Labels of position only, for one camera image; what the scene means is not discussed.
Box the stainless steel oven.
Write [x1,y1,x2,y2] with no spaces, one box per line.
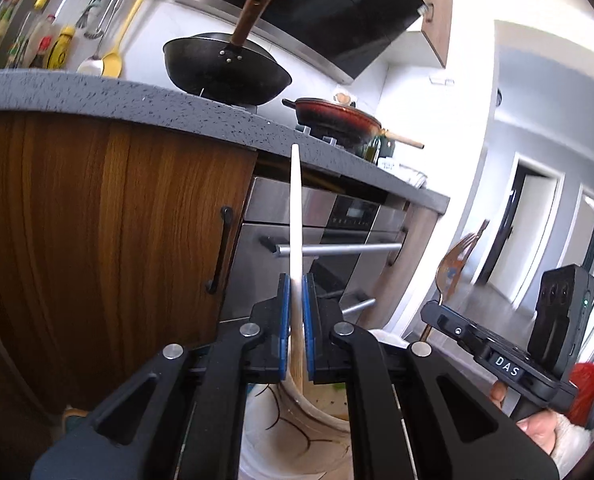
[221,177,407,322]

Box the black camera box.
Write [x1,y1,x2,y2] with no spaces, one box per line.
[527,264,594,379]

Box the cream floral ceramic utensil holder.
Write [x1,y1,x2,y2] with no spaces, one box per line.
[239,382,352,479]

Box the black range hood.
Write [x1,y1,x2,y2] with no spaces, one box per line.
[175,0,425,84]

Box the grey speckled countertop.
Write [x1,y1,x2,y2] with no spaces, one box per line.
[0,70,449,214]

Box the black wok wooden handle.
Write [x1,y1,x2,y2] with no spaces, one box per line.
[163,0,293,106]

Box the red brown frying pan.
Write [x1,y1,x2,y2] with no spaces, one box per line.
[282,98,425,151]

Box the yellow hanging spatula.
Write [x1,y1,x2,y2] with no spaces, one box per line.
[102,0,144,78]

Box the person's right hand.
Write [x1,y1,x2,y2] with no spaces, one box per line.
[489,380,558,454]

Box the gold fork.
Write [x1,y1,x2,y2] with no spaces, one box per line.
[421,219,492,344]

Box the wooden chopstick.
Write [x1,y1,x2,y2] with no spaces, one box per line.
[289,144,305,391]

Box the wooden cabinet door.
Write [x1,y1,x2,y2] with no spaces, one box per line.
[0,112,257,414]

